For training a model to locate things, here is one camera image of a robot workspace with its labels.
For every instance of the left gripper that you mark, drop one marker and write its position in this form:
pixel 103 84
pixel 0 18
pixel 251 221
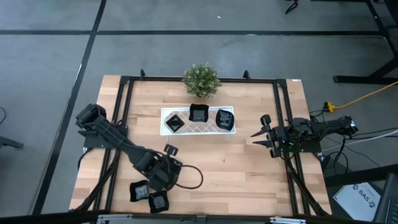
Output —
pixel 160 172

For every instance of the silver metal bracket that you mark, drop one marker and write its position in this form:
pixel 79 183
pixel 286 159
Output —
pixel 287 220
pixel 113 217

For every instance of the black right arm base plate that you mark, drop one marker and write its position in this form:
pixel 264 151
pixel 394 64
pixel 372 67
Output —
pixel 311 148

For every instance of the white printed paper sheet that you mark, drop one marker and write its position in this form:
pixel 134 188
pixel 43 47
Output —
pixel 357 202

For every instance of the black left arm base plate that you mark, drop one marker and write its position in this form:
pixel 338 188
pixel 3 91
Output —
pixel 93 143

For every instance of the small black depth camera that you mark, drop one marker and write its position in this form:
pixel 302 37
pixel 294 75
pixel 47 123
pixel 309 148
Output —
pixel 201 219

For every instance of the black desk leg frame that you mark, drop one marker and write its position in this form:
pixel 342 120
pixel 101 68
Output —
pixel 357 79

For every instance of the artificial green potted plant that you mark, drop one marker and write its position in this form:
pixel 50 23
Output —
pixel 201 80

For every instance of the dark grey laptop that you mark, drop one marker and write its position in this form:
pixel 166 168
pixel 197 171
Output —
pixel 388 202

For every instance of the black chair leg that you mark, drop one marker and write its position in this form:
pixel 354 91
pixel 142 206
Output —
pixel 9 142

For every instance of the dark grey desk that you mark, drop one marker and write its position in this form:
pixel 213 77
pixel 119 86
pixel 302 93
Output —
pixel 342 182

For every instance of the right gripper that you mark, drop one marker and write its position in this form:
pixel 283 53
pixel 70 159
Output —
pixel 278 137

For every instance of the black aluminium table frame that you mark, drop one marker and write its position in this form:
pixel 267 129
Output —
pixel 149 79

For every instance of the black horizontal frame beam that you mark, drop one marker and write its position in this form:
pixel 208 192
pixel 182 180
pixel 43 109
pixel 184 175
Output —
pixel 62 217

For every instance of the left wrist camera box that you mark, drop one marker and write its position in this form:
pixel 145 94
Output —
pixel 174 167

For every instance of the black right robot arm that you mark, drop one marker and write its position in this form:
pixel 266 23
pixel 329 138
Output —
pixel 326 127

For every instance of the small square black plate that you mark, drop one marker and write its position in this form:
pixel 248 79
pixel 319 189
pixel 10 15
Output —
pixel 175 123

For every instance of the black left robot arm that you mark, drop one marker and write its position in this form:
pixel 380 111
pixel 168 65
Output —
pixel 109 133

